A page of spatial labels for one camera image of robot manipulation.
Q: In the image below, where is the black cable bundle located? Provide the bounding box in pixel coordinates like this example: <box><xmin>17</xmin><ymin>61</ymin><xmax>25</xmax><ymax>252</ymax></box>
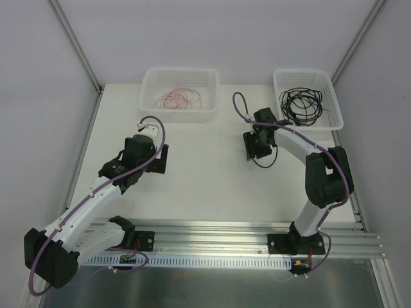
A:
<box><xmin>252</xmin><ymin>120</ymin><xmax>295</xmax><ymax>169</ymax></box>

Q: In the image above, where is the black cable gold plug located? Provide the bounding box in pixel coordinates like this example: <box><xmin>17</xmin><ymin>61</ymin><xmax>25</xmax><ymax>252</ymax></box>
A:
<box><xmin>279</xmin><ymin>87</ymin><xmax>328</xmax><ymax>127</ymax></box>

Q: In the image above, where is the thin red wire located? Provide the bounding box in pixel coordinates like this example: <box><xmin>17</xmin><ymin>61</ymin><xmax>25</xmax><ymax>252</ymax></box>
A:
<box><xmin>153</xmin><ymin>83</ymin><xmax>204</xmax><ymax>112</ymax></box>

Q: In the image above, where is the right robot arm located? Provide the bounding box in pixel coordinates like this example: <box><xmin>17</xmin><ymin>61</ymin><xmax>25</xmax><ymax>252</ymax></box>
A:
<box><xmin>243</xmin><ymin>108</ymin><xmax>354</xmax><ymax>255</ymax></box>

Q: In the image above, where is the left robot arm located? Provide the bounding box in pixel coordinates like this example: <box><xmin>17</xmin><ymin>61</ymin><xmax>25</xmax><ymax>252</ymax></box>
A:
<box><xmin>23</xmin><ymin>131</ymin><xmax>169</xmax><ymax>296</ymax></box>

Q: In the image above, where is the right white plastic basket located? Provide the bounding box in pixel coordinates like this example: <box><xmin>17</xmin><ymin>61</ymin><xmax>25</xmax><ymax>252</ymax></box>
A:
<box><xmin>273</xmin><ymin>69</ymin><xmax>344</xmax><ymax>143</ymax></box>

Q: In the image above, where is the white plastic basket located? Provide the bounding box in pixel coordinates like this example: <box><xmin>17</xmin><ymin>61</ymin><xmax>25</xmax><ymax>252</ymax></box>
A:
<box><xmin>273</xmin><ymin>69</ymin><xmax>344</xmax><ymax>143</ymax></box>
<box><xmin>138</xmin><ymin>67</ymin><xmax>220</xmax><ymax>123</ymax></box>

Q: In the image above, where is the left white plastic basket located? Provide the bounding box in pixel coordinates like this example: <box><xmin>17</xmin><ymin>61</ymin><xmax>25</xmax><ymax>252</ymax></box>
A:
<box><xmin>138</xmin><ymin>67</ymin><xmax>220</xmax><ymax>123</ymax></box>

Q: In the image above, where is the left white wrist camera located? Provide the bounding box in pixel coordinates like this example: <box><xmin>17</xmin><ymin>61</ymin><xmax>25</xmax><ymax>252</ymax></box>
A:
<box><xmin>137</xmin><ymin>123</ymin><xmax>159</xmax><ymax>142</ymax></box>

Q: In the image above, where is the white slotted cable duct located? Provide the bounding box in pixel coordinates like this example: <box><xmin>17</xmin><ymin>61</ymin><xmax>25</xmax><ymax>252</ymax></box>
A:
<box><xmin>85</xmin><ymin>253</ymin><xmax>292</xmax><ymax>270</ymax></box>

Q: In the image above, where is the aluminium mounting rail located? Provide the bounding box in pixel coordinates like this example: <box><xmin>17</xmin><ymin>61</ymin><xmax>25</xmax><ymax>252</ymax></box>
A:
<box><xmin>80</xmin><ymin>221</ymin><xmax>386</xmax><ymax>259</ymax></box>

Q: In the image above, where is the left aluminium frame post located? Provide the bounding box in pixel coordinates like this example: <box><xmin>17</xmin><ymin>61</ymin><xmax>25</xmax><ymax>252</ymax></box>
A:
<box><xmin>48</xmin><ymin>0</ymin><xmax>103</xmax><ymax>94</ymax></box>

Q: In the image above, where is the aluminium frame post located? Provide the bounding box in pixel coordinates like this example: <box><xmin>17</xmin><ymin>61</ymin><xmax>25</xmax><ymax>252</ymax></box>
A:
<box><xmin>331</xmin><ymin>0</ymin><xmax>388</xmax><ymax>85</ymax></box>
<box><xmin>48</xmin><ymin>0</ymin><xmax>103</xmax><ymax>94</ymax></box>

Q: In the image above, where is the right aluminium frame post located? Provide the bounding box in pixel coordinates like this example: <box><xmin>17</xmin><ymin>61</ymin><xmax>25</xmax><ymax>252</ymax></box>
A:
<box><xmin>331</xmin><ymin>0</ymin><xmax>388</xmax><ymax>85</ymax></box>

